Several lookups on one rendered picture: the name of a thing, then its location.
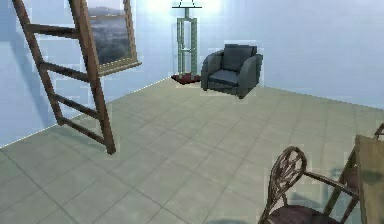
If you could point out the brown wooden ladder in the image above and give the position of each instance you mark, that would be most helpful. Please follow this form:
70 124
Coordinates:
89 60

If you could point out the brown wooden armchair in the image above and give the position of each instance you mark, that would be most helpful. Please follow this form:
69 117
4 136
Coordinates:
290 176

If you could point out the brown wooden table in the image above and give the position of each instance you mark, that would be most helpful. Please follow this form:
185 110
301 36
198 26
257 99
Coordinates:
371 180

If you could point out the dark grey armchair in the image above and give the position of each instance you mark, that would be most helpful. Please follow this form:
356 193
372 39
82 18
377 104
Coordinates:
233 71

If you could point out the brown wooden chair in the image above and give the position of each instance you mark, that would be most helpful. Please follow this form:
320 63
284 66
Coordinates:
380 130

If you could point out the wooden framed window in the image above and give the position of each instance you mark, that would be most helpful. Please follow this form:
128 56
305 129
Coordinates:
111 36

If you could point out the green floor lamp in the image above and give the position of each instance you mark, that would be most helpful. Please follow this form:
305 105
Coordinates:
186 50

